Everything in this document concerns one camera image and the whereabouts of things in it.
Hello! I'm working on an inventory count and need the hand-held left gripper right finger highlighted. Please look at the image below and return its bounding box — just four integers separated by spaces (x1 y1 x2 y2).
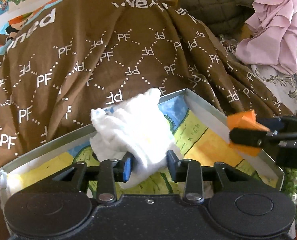
166 150 241 204

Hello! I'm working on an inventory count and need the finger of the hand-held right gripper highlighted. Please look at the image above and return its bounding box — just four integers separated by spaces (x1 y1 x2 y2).
230 127 281 148
257 116 297 133

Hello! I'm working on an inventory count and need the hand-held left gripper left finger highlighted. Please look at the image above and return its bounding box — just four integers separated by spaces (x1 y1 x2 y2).
52 152 134 204

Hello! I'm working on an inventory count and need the orange sock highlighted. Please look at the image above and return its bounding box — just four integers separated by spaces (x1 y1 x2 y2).
226 110 271 157

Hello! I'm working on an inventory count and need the grey metal tray with painting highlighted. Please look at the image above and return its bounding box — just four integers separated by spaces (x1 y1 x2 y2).
0 88 285 198

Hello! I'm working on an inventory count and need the pink cloth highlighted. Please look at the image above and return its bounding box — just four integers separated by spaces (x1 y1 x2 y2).
235 0 297 75

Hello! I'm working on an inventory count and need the brown printed blanket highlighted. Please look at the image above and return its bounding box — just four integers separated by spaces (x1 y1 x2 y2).
0 0 297 240

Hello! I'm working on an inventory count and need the brown quilted jacket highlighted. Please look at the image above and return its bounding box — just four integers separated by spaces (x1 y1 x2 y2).
177 0 266 43

